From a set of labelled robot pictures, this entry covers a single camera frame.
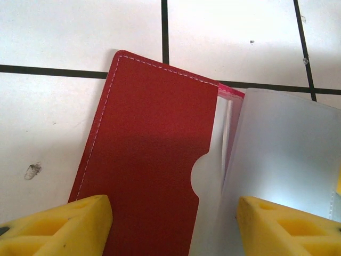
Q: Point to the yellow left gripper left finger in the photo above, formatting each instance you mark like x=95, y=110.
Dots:
x=53, y=234

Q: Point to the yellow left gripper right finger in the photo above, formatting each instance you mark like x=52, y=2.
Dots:
x=293, y=240

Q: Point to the red leather card holder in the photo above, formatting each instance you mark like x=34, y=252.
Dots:
x=149, y=133

